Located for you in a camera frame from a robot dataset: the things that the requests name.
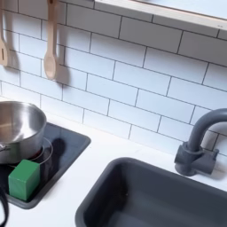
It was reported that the green toy block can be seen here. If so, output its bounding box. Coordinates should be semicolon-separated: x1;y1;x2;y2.
7;159;41;202

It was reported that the black toy stove top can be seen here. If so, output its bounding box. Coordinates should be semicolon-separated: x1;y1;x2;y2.
0;121;91;210

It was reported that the wooden spoon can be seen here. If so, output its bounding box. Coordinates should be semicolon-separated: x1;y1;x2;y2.
43;0;59;81

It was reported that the grey tap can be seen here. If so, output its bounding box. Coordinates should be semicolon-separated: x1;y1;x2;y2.
174;107;227;177

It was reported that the steel pot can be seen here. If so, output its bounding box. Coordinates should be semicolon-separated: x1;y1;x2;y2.
0;100;48;165

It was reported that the grey sink basin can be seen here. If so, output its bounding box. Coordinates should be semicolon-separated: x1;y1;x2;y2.
74;157;227;227

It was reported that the wooden slotted spatula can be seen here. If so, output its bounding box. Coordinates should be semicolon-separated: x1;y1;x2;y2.
0;0;10;67

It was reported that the wooden shelf frame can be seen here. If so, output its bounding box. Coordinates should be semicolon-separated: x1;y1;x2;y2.
93;0;227;32

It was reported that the thin black cable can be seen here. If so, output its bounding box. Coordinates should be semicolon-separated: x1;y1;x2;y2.
0;185;10;227

